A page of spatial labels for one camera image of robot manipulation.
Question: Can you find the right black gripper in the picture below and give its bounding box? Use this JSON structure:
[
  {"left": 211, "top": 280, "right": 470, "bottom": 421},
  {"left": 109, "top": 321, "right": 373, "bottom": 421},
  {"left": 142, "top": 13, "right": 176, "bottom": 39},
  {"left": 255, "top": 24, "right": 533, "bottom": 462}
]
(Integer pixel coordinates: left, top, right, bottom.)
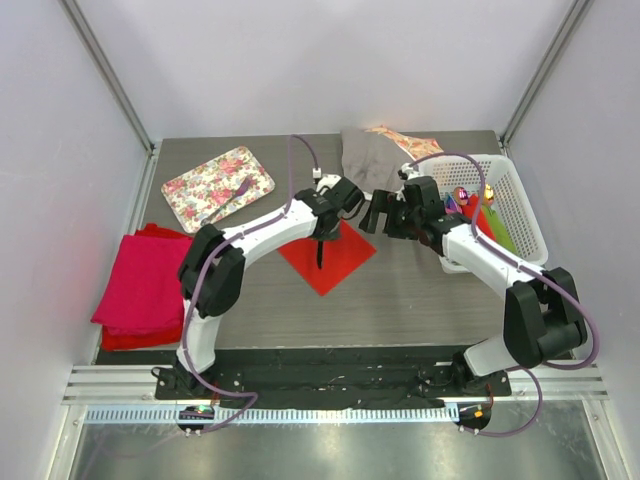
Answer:
[{"left": 359, "top": 190, "right": 421, "bottom": 241}]

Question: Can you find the red paper napkin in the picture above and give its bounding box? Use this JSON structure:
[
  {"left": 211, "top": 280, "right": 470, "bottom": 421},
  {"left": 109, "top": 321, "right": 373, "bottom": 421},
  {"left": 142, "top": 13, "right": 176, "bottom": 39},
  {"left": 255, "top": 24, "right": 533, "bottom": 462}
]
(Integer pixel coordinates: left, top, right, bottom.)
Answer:
[{"left": 278, "top": 221, "right": 376, "bottom": 296}]

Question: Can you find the floral rectangular tray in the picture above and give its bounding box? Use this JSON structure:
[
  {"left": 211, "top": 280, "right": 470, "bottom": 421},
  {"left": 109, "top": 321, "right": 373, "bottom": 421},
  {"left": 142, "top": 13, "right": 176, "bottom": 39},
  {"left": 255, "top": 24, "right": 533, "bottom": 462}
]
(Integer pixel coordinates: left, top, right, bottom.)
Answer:
[{"left": 161, "top": 146, "right": 275, "bottom": 234}]

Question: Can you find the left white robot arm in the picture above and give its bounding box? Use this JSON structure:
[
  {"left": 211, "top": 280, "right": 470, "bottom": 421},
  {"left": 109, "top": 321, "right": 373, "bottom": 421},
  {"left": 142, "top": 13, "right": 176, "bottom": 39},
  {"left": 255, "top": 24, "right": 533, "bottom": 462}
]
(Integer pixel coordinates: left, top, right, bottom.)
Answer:
[{"left": 174, "top": 175, "right": 365, "bottom": 399}]

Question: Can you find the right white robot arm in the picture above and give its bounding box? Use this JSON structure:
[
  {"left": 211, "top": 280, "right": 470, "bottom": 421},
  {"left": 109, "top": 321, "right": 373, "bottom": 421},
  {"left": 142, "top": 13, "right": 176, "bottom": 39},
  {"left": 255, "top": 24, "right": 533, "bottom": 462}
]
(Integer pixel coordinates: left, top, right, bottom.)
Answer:
[{"left": 359, "top": 176, "right": 588, "bottom": 395}]

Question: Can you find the pink napkin roll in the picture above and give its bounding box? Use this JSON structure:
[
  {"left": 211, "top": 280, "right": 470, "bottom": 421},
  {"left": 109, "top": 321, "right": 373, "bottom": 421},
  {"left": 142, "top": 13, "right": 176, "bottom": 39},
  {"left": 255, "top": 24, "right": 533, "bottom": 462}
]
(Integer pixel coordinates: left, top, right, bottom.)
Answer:
[{"left": 444, "top": 196, "right": 467, "bottom": 214}]

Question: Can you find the grey cloth bag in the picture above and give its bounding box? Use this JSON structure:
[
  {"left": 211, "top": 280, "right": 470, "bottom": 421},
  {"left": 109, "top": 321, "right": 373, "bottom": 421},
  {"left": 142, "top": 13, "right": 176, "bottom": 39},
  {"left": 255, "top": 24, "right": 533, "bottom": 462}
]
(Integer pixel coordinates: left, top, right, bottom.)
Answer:
[{"left": 341, "top": 128, "right": 414, "bottom": 193}]

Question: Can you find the orange floral cloth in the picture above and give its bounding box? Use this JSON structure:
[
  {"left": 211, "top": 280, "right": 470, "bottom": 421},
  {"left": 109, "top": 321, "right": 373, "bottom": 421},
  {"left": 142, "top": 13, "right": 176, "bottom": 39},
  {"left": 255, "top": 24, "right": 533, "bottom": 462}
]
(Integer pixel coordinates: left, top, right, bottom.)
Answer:
[{"left": 366, "top": 125, "right": 443, "bottom": 160}]

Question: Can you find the white perforated plastic basket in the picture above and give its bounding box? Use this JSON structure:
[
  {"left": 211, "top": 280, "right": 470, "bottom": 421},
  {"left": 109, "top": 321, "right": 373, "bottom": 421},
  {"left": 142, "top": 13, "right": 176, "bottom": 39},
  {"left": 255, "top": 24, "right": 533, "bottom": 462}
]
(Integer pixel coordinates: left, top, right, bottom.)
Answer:
[{"left": 416, "top": 154, "right": 548, "bottom": 266}]

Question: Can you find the purple iridescent spoon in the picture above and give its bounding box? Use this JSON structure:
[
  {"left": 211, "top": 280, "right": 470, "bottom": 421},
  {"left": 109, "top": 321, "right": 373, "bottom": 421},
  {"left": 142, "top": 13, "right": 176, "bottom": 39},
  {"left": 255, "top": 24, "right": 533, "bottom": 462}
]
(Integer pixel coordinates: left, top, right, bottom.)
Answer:
[{"left": 452, "top": 187, "right": 469, "bottom": 207}]

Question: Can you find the gold iridescent spoon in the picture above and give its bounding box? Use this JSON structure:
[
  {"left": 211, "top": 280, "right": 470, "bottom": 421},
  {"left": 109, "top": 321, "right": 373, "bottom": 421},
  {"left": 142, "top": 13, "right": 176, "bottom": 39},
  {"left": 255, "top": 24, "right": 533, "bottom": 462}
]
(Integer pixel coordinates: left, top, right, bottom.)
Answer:
[{"left": 481, "top": 183, "right": 495, "bottom": 207}]

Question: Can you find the magenta folded cloth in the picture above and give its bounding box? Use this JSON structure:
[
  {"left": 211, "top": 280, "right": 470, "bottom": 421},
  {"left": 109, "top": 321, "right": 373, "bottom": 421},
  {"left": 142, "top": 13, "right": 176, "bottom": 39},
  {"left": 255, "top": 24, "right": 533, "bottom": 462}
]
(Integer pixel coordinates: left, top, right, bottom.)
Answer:
[{"left": 90, "top": 233, "right": 196, "bottom": 337}]

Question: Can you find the red folded cloth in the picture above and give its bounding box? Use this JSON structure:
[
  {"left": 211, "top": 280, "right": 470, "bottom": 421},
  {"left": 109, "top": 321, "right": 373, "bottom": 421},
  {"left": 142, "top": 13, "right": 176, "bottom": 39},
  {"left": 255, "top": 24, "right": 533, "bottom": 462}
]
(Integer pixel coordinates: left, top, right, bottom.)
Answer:
[{"left": 99, "top": 222, "right": 194, "bottom": 352}]

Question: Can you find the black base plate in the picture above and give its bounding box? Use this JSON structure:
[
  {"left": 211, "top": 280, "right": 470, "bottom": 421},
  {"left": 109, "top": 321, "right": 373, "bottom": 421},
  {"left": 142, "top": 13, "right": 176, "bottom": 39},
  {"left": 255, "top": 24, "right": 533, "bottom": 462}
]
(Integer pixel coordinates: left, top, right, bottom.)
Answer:
[{"left": 151, "top": 346, "right": 511, "bottom": 410}]

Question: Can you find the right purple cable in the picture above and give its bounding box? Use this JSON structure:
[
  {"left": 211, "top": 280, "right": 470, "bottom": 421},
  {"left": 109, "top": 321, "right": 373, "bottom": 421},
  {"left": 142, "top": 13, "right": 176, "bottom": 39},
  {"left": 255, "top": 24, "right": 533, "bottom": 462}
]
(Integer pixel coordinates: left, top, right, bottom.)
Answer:
[{"left": 409, "top": 152, "right": 601, "bottom": 439}]

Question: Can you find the white slotted cable duct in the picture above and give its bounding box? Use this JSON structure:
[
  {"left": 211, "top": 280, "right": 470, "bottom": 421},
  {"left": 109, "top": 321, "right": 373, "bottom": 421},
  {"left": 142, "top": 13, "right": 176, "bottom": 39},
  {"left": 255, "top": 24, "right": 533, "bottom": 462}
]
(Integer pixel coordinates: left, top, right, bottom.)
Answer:
[{"left": 84, "top": 403, "right": 459, "bottom": 427}]

